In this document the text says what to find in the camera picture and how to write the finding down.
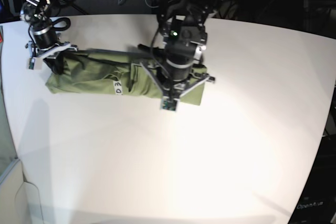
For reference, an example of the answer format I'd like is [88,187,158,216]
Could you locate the green T-shirt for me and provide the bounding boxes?
[46,49,201,105]

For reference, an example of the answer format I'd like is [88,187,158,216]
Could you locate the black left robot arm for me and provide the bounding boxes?
[138,0,224,110]

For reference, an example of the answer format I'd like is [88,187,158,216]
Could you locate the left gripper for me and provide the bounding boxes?
[131,61,216,101]

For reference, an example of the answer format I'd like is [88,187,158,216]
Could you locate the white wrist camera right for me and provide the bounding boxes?
[27,57,43,70]

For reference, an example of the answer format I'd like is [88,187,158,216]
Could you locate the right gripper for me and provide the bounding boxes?
[25,41,78,75]

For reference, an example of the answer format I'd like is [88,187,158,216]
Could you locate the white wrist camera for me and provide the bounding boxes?
[160,97,179,112]
[27,57,43,70]

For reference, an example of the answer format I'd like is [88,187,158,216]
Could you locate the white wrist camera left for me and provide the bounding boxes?
[160,97,179,112]

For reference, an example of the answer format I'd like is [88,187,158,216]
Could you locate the black OpenArm base box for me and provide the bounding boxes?
[288,136,335,223]

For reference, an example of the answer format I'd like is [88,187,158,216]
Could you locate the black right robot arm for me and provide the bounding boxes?
[20,0,78,75]

